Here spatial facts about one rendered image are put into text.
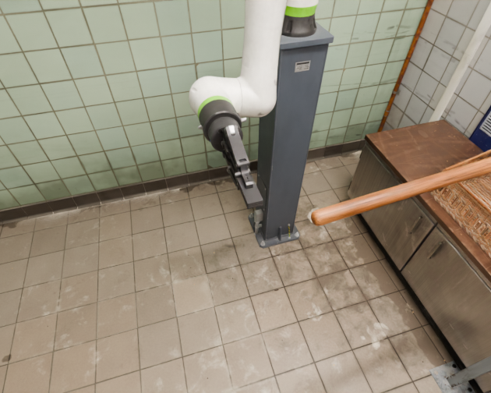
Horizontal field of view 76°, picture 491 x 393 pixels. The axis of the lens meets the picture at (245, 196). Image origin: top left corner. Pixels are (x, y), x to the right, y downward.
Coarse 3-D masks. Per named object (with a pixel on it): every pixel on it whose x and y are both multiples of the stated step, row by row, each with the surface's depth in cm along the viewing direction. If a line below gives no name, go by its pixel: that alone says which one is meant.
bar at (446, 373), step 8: (488, 360) 119; (440, 368) 147; (448, 368) 147; (456, 368) 147; (472, 368) 127; (480, 368) 123; (488, 368) 120; (440, 376) 144; (448, 376) 144; (456, 376) 137; (464, 376) 133; (472, 376) 128; (440, 384) 142; (448, 384) 142; (456, 384) 138; (464, 384) 142; (448, 392) 140; (456, 392) 140; (464, 392) 140; (472, 392) 140
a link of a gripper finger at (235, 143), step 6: (228, 126) 63; (234, 126) 63; (228, 132) 63; (228, 138) 62; (234, 138) 62; (240, 138) 63; (234, 144) 62; (240, 144) 62; (234, 150) 61; (240, 150) 61; (234, 156) 61; (240, 156) 60; (246, 156) 60
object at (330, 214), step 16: (432, 176) 62; (448, 176) 62; (464, 176) 63; (384, 192) 59; (400, 192) 59; (416, 192) 60; (320, 208) 57; (336, 208) 57; (352, 208) 57; (368, 208) 58; (320, 224) 56
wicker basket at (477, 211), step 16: (464, 160) 132; (480, 160) 135; (480, 176) 145; (432, 192) 142; (448, 192) 133; (464, 192) 125; (480, 192) 142; (448, 208) 134; (464, 208) 127; (480, 208) 120; (464, 224) 129; (480, 224) 122; (480, 240) 125
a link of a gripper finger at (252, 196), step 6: (240, 180) 61; (252, 180) 61; (240, 186) 60; (246, 192) 59; (252, 192) 59; (258, 192) 59; (246, 198) 58; (252, 198) 58; (258, 198) 58; (252, 204) 57
